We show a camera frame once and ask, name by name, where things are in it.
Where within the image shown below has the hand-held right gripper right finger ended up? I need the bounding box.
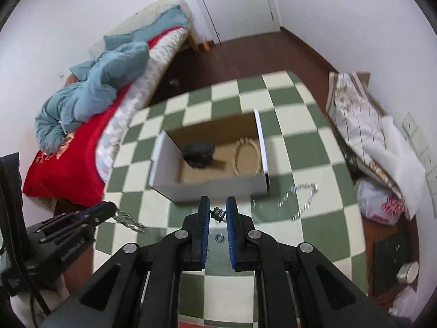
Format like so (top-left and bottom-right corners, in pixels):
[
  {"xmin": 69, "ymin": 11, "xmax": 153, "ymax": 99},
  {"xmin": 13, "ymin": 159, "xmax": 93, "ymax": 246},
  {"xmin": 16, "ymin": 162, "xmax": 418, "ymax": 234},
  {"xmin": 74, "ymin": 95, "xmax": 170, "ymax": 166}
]
[{"xmin": 225, "ymin": 196, "xmax": 408, "ymax": 328}]

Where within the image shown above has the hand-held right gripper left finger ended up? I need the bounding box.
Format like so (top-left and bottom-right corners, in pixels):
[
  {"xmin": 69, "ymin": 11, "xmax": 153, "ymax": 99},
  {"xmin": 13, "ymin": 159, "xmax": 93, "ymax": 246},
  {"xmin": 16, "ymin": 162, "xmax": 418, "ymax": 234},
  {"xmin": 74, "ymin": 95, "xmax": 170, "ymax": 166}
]
[{"xmin": 44, "ymin": 196, "xmax": 210, "ymax": 328}]

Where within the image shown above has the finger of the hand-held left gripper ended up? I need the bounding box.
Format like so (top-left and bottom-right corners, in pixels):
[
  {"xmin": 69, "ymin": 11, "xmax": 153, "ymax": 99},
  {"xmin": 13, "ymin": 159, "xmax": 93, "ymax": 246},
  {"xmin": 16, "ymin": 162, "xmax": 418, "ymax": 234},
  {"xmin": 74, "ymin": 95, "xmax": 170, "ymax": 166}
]
[{"xmin": 77, "ymin": 201, "xmax": 118, "ymax": 227}]

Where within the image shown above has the silver rope chain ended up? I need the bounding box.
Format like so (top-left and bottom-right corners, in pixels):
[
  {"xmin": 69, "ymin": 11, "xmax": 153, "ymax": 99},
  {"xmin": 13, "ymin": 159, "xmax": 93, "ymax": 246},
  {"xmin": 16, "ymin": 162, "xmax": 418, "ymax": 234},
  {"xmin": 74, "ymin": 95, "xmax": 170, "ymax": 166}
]
[{"xmin": 114, "ymin": 206, "xmax": 147, "ymax": 235}]

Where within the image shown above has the white cardboard box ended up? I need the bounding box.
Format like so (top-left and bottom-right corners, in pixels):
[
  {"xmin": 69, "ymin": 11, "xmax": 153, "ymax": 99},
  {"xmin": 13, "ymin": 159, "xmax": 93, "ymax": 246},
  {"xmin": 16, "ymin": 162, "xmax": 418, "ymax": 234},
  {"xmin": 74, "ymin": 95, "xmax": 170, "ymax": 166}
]
[{"xmin": 147, "ymin": 109, "xmax": 270, "ymax": 204}]

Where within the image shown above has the bed with red cover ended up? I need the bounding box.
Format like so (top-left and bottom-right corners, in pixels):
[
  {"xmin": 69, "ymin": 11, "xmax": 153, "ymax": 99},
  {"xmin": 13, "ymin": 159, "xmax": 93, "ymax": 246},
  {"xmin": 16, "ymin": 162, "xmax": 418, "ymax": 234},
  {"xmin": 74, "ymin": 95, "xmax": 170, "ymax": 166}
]
[{"xmin": 22, "ymin": 25, "xmax": 182, "ymax": 199}]

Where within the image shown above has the patterned bed mattress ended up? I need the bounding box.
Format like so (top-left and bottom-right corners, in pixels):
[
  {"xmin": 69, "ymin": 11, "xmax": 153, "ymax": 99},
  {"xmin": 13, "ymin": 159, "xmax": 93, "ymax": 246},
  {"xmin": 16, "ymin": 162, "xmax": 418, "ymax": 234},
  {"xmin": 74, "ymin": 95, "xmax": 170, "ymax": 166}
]
[{"xmin": 95, "ymin": 27, "xmax": 191, "ymax": 182}]

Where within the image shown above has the green checkered tablecloth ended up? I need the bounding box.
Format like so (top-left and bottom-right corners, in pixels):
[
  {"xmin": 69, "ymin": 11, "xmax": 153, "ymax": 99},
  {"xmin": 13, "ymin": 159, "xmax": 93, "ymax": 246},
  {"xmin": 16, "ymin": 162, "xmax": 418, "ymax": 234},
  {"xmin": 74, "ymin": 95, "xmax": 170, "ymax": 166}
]
[{"xmin": 93, "ymin": 71, "xmax": 368, "ymax": 328}]

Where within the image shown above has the blue duvet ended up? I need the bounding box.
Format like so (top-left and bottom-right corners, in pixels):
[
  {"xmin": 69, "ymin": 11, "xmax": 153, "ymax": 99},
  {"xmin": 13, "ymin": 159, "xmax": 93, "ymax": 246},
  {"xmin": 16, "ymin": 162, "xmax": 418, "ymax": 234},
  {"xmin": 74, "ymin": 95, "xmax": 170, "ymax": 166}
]
[{"xmin": 35, "ymin": 5, "xmax": 189, "ymax": 154}]

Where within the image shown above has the red and white plastic bag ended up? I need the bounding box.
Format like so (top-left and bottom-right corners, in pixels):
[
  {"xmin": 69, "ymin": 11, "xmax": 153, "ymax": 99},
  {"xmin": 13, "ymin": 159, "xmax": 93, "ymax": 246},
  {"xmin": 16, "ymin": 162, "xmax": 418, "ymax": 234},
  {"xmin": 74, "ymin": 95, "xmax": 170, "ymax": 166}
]
[{"xmin": 356, "ymin": 179, "xmax": 405, "ymax": 226}]

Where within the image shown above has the black flat bag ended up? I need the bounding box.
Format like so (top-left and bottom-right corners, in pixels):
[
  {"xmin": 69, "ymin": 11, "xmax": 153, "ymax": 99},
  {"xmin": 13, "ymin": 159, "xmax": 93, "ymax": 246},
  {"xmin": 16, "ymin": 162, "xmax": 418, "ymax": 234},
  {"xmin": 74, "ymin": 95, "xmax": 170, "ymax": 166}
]
[{"xmin": 370, "ymin": 234, "xmax": 411, "ymax": 298}]

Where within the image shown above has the floral folded quilt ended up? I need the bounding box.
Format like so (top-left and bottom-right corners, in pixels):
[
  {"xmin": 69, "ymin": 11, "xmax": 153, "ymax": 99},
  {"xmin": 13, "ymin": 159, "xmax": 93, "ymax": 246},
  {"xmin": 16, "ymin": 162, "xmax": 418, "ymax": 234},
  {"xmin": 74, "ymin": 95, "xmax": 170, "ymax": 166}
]
[{"xmin": 326, "ymin": 71, "xmax": 408, "ymax": 220}]

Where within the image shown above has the white cup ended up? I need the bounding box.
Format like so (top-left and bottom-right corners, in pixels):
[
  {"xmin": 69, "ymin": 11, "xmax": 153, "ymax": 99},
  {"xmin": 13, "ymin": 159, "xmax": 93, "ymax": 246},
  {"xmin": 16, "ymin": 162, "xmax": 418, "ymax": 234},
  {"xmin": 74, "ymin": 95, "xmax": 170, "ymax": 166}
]
[{"xmin": 395, "ymin": 261, "xmax": 420, "ymax": 284}]

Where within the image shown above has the white door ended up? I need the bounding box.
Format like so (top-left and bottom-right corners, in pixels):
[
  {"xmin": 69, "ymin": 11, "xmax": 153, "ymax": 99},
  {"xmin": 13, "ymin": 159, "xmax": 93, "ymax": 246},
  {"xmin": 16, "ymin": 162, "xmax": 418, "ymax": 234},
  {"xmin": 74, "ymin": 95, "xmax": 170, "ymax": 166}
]
[{"xmin": 184, "ymin": 0, "xmax": 282, "ymax": 45}]

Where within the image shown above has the beige beaded necklace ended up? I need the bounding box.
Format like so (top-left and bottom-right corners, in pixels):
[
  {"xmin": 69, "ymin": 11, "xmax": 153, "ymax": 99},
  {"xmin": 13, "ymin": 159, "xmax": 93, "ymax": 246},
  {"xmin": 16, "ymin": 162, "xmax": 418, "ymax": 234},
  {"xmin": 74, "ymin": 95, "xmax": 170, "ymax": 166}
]
[{"xmin": 229, "ymin": 137, "xmax": 263, "ymax": 176}]

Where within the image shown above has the black beaded bracelet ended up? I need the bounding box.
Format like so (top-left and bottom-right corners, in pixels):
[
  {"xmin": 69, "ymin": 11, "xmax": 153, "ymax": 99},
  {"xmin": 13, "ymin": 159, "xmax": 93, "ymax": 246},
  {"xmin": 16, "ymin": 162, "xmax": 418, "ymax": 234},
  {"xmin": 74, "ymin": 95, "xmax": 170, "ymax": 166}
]
[{"xmin": 182, "ymin": 141, "xmax": 216, "ymax": 170}]

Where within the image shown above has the thin silver chain necklace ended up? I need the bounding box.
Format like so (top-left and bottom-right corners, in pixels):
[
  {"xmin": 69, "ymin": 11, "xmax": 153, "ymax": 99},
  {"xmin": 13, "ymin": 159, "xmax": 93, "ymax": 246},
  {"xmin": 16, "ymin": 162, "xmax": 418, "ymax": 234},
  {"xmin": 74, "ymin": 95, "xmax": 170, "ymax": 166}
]
[{"xmin": 277, "ymin": 182, "xmax": 319, "ymax": 222}]

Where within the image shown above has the wooden bed frame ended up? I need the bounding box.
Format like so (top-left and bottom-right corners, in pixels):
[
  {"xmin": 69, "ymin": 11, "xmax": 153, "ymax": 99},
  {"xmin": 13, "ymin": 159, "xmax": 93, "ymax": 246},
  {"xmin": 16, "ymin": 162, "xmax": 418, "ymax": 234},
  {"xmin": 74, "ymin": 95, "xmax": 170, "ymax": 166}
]
[{"xmin": 188, "ymin": 29, "xmax": 213, "ymax": 54}]

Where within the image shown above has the white wall socket strip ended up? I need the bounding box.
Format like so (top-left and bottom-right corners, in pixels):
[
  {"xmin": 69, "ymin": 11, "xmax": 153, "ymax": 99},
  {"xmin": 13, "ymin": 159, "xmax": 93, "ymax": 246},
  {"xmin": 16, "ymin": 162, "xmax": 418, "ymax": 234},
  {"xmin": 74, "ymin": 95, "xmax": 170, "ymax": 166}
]
[{"xmin": 402, "ymin": 112, "xmax": 437, "ymax": 186}]

